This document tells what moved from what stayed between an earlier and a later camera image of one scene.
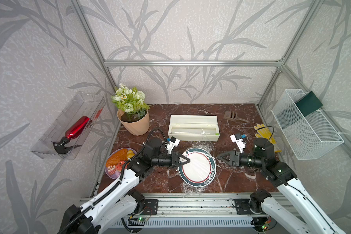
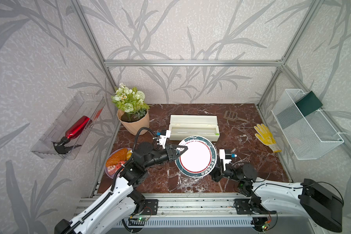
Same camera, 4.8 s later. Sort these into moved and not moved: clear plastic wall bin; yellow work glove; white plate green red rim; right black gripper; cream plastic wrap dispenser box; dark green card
Moved: right black gripper; white plate green red rim
Not moved: dark green card; cream plastic wrap dispenser box; clear plastic wall bin; yellow work glove
